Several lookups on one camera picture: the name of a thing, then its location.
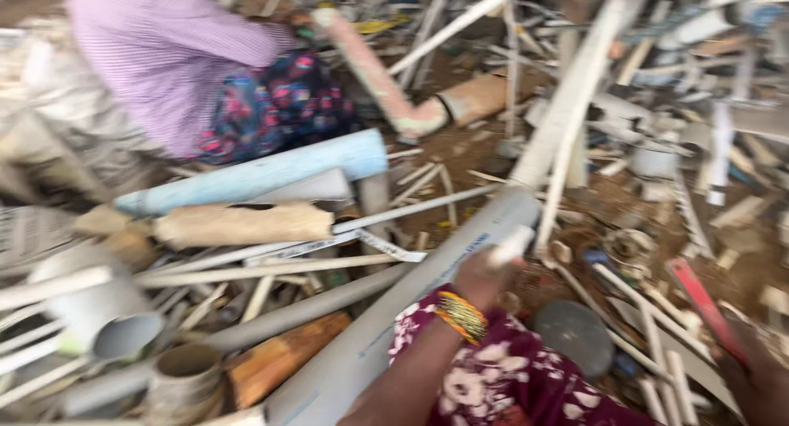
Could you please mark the flattened tan pipe piece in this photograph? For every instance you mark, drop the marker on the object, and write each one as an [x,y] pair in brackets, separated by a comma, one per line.
[243,223]

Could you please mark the long thin grey pipe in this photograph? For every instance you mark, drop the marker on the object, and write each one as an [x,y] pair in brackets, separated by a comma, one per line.
[296,314]

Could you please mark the person's left fingers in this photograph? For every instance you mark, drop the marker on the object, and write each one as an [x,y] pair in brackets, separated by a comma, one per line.
[502,267]

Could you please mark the orange brown pipe piece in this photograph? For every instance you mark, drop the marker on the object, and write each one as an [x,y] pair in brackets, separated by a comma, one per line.
[280,359]

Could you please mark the thin white conduit pipe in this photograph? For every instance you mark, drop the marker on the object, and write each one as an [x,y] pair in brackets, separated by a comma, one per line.
[456,24]

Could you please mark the thin grey conduit pipe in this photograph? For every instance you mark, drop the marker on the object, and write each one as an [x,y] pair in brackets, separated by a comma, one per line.
[419,207]

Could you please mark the long white flat pipe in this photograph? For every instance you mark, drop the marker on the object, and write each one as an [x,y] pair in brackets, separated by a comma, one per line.
[576,93]

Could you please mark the dirty grey pipe stub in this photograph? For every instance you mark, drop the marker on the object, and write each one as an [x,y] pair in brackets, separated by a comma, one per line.
[183,383]

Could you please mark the light blue plastic pipe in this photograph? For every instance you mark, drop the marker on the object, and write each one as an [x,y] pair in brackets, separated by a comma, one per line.
[259,172]

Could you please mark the person's left hand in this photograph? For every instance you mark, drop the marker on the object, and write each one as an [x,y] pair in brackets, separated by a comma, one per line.
[478,281]

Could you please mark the yellow beaded bangles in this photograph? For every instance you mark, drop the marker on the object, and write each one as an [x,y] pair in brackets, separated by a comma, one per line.
[461,315]

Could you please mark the dark grey round disc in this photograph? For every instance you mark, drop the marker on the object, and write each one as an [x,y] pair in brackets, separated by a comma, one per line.
[574,338]

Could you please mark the long cream plastic strip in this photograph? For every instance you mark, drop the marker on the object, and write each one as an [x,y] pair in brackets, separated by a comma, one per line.
[265,270]

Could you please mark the large grey plastic pipe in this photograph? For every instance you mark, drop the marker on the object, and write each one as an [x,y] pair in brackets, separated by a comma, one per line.
[394,333]

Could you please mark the short white pipe piece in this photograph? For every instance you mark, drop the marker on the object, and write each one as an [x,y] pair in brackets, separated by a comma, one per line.
[513,244]

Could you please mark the white printed plastic strip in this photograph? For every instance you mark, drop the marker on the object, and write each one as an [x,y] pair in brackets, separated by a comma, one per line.
[345,244]

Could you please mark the maroon floral clothing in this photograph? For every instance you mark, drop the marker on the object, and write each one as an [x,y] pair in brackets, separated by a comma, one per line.
[518,376]

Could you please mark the brown wide pipe piece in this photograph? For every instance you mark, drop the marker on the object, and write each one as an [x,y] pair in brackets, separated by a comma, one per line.
[484,96]

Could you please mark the person's right hand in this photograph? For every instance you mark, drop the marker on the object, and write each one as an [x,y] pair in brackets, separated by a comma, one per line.
[755,376]

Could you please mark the red tool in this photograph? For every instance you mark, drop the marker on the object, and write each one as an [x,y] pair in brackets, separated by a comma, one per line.
[702,299]

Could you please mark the heap of scrap pipes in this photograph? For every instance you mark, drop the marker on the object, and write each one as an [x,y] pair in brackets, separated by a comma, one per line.
[672,154]

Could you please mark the pink cream bent pipe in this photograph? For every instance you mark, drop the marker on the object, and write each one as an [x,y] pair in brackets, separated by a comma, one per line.
[373,74]

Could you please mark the wide white pipe stub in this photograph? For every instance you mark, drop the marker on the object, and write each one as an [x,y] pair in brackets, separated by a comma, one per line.
[98,309]

